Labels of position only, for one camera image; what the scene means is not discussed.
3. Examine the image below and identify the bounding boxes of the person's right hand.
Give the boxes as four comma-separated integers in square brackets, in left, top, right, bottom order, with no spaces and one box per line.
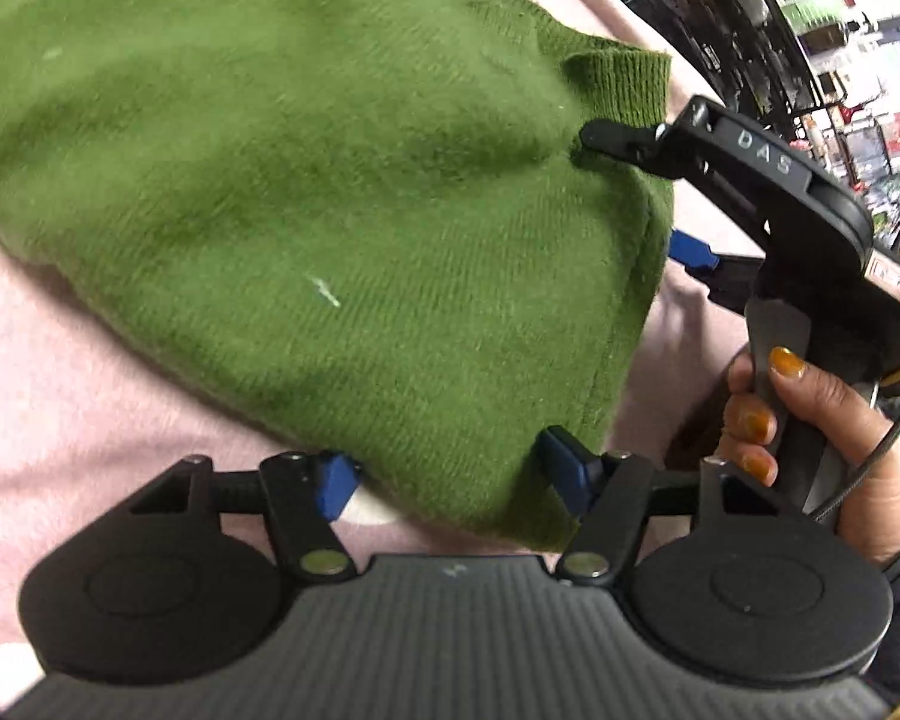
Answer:
[718,345,900,569]

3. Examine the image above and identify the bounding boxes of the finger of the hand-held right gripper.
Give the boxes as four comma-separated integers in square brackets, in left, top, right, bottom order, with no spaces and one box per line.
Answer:
[669,229,767,317]
[580,118,670,167]

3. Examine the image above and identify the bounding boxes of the black cable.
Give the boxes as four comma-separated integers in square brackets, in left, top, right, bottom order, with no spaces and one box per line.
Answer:
[814,371,900,524]

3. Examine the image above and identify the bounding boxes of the pink blanket with white dots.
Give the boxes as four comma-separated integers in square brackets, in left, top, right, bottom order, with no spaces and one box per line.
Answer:
[0,0,766,710]

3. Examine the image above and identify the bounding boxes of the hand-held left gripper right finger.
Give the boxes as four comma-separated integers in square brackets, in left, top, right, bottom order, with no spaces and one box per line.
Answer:
[536,426,785,587]

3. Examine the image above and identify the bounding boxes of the cluttered dark shelves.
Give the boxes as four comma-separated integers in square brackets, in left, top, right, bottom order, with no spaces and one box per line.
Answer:
[570,0,900,263]

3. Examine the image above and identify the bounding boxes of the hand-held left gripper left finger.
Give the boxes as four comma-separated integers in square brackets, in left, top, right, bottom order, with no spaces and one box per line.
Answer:
[130,450,365,580]

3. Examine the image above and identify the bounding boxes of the green knit cardigan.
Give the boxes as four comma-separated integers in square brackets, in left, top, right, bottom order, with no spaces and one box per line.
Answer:
[0,0,676,552]

